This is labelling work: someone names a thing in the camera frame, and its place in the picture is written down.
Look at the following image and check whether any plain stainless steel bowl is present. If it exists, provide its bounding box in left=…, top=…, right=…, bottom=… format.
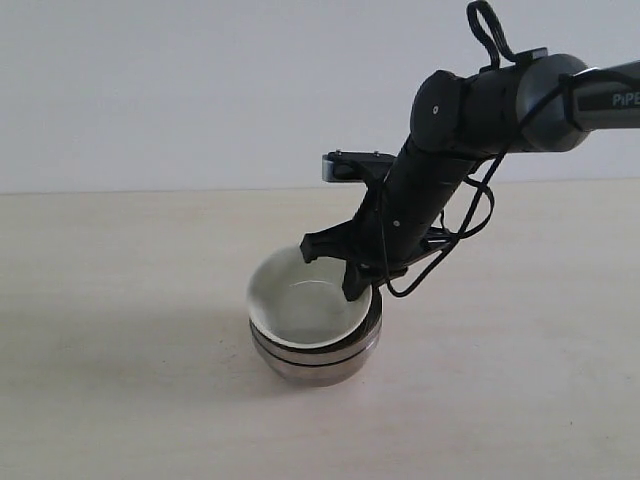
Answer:
left=250, top=322, right=382, bottom=387

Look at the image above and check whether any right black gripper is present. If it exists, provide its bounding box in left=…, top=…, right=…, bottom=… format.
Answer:
left=299, top=142, right=475, bottom=302

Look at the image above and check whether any white ceramic bowl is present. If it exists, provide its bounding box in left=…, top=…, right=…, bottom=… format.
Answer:
left=246, top=245, right=373, bottom=350

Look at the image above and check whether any patterned stainless steel bowl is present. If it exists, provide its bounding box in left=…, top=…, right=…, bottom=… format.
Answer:
left=249, top=290, right=382, bottom=368

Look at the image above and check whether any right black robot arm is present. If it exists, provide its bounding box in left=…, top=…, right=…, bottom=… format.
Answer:
left=300, top=54, right=639, bottom=300

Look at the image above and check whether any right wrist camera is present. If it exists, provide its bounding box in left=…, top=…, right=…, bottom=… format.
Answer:
left=322, top=150, right=396, bottom=183

